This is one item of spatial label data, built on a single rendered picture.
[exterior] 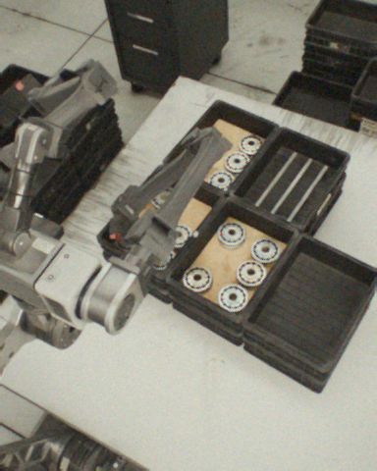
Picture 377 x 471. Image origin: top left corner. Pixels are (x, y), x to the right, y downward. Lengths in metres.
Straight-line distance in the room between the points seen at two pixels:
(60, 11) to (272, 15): 1.53
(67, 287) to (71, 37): 3.27
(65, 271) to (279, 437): 0.98
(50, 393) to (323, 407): 0.90
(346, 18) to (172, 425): 2.45
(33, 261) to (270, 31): 3.18
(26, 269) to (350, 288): 1.14
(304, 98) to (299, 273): 1.54
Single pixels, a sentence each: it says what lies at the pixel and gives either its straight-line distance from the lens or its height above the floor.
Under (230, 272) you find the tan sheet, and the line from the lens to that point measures 2.13.
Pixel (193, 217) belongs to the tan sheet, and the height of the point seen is 0.83.
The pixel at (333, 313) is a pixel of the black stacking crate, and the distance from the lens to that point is 2.08.
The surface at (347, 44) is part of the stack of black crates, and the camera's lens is 3.40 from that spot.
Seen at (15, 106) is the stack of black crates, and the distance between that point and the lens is 3.51.
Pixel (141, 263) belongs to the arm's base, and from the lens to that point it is 1.40.
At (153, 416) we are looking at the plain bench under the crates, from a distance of 2.08.
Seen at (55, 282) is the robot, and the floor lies 1.53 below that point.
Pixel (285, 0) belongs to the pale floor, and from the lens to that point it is 4.60.
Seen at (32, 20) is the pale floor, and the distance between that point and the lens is 4.73.
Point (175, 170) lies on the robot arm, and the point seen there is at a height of 1.30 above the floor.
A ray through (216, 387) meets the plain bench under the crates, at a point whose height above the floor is 0.70.
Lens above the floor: 2.68
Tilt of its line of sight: 55 degrees down
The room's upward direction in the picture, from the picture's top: 7 degrees counter-clockwise
